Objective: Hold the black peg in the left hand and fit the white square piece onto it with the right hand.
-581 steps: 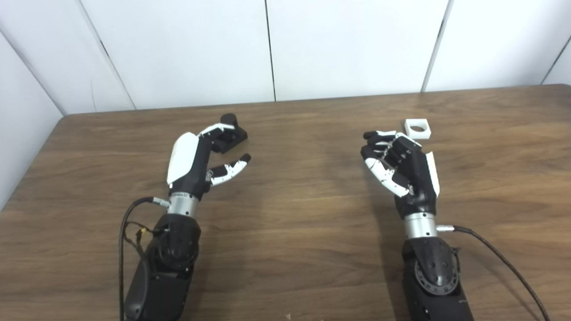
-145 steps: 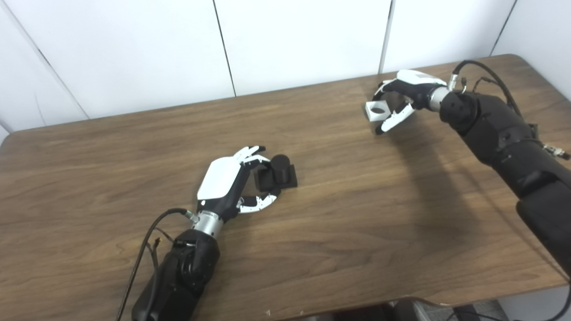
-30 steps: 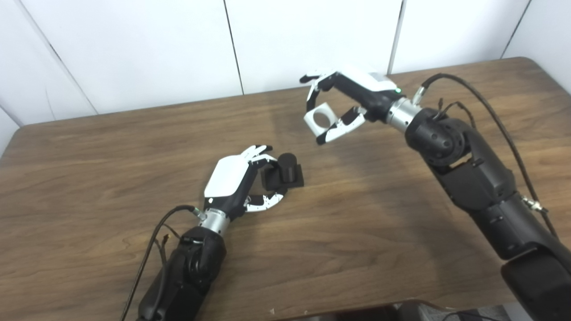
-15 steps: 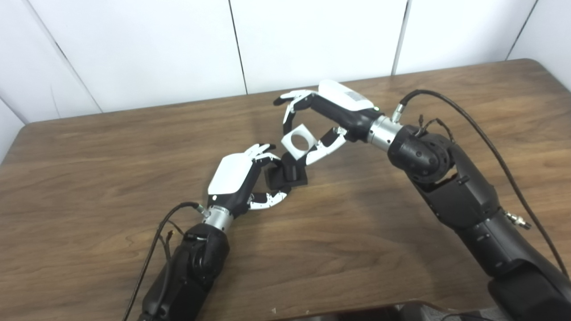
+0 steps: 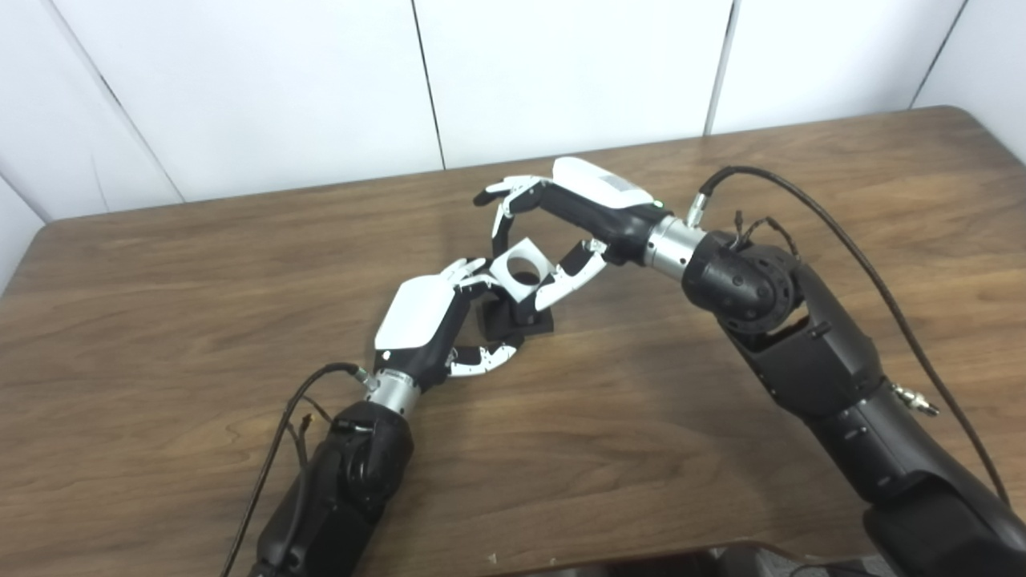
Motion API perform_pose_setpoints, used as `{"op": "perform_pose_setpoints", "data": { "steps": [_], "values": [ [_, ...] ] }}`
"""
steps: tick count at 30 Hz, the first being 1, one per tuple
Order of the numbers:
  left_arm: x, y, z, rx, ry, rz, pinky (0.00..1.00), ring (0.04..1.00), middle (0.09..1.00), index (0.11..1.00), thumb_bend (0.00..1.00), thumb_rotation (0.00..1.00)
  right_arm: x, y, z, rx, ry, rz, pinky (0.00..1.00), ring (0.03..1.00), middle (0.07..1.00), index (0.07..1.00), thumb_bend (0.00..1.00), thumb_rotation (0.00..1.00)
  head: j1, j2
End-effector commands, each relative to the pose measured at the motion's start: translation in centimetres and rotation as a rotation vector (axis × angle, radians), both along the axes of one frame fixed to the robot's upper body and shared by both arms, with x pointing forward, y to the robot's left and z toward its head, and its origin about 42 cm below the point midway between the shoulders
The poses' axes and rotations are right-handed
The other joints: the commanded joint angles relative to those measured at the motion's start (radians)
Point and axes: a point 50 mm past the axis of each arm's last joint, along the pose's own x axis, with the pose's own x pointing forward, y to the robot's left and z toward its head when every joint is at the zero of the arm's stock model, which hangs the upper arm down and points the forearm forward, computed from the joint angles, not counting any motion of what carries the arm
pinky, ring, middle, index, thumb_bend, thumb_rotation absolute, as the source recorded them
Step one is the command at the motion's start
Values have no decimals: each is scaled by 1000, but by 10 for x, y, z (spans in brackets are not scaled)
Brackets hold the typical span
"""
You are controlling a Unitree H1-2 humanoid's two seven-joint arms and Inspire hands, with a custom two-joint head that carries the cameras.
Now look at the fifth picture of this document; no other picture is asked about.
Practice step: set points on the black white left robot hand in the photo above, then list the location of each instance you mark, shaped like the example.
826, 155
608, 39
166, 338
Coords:
417, 312

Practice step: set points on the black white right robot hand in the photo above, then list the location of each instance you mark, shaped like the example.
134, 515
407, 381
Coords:
601, 200

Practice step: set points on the black peg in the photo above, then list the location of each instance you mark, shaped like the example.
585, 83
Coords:
501, 320

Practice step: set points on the white square piece with hole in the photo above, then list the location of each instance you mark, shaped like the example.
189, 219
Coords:
501, 276

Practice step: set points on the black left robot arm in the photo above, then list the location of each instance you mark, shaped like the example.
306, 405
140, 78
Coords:
337, 489

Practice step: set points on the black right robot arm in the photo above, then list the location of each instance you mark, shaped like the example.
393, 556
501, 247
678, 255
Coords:
834, 377

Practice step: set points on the dark robot body edge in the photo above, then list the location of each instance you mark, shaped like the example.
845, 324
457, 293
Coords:
721, 561

